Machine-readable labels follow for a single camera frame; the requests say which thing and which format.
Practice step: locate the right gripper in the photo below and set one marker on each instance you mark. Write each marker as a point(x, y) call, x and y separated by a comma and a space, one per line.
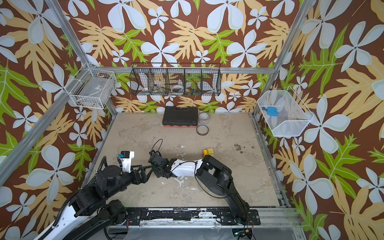
point(167, 167)

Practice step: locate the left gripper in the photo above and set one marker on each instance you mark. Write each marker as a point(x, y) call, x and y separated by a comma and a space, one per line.
point(144, 177)

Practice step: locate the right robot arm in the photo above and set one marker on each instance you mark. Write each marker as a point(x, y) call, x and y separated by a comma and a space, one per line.
point(212, 176)

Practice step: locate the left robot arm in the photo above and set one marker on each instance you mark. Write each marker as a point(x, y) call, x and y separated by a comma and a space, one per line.
point(88, 211)

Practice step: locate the black plastic tool case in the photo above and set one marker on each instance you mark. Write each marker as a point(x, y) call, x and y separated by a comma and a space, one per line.
point(180, 117)

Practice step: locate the clear glass jar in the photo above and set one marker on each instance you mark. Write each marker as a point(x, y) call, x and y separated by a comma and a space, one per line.
point(203, 118)

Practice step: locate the white tape roll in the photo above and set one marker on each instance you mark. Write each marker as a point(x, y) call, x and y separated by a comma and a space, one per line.
point(177, 89)

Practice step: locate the blue object in basket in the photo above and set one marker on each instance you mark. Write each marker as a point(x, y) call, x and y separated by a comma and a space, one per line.
point(270, 111)

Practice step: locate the white mesh basket right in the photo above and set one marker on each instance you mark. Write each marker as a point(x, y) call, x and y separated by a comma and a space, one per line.
point(294, 116)

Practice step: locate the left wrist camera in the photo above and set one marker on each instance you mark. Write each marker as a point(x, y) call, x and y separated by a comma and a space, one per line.
point(125, 160)

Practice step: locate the black wire basket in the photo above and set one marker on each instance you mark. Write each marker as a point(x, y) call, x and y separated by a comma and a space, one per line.
point(198, 79)

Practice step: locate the white wire basket left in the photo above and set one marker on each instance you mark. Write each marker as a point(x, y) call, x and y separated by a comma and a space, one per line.
point(91, 87)

